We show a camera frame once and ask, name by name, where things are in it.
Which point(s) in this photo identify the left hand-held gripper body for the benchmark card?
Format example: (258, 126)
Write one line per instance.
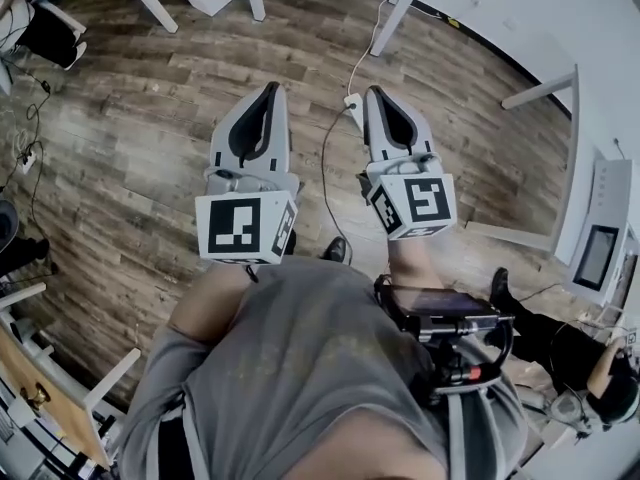
(232, 230)

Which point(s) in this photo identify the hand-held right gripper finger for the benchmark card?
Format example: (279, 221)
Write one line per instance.
(420, 133)
(374, 133)

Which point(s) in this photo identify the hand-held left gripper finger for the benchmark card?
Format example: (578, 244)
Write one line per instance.
(222, 138)
(281, 143)

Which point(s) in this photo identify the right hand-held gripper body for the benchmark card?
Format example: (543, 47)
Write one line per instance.
(425, 203)

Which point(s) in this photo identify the person's right forearm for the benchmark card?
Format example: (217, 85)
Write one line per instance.
(412, 263)

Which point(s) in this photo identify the person's left forearm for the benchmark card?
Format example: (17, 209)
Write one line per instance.
(210, 303)

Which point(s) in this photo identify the white power strip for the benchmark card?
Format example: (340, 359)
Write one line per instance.
(354, 108)

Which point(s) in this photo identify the person's black shoe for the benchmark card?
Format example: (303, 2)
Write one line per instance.
(335, 249)

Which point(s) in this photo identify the person's grey t-shirt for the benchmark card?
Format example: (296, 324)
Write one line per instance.
(310, 358)

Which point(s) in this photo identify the light blue table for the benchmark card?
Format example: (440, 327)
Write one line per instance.
(150, 5)

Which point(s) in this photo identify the white device with screen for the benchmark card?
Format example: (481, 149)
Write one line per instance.
(612, 193)

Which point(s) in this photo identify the white floor socket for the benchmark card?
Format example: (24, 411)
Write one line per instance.
(28, 163)

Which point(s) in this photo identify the wooden desk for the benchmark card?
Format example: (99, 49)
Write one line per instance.
(65, 408)

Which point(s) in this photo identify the small golden object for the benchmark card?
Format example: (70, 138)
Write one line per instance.
(35, 397)

